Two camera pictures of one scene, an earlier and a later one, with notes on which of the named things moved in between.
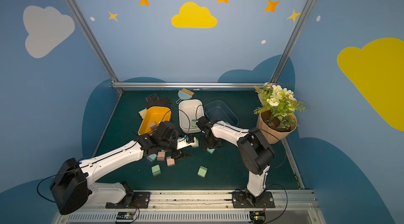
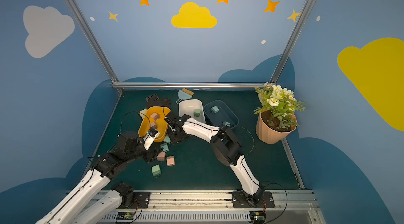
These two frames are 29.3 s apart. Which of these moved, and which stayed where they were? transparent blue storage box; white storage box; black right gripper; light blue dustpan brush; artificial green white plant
Moved: black right gripper
Stayed: white storage box; artificial green white plant; transparent blue storage box; light blue dustpan brush
